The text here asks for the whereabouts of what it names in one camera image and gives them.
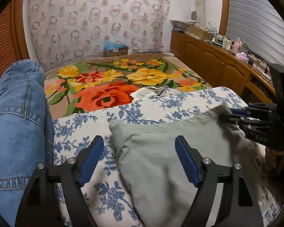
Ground pink bottle on sideboard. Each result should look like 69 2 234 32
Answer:
232 38 243 54

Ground patterned lace curtain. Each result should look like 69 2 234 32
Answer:
25 0 170 71

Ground grey pants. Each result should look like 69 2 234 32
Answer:
109 104 271 226

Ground wooden sideboard cabinet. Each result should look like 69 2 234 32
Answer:
170 31 276 103

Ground cardboard box on sideboard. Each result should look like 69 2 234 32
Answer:
188 26 214 40

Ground grey window blind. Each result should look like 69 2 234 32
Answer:
226 0 284 66

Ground blue floral white bedsheet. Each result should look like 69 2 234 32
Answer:
54 87 280 226

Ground cardboard box with blue bag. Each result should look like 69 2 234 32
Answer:
103 41 128 58

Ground blue denim jeans stack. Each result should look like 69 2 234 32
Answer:
0 59 54 226

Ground colourful flower blanket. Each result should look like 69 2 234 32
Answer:
44 53 211 119

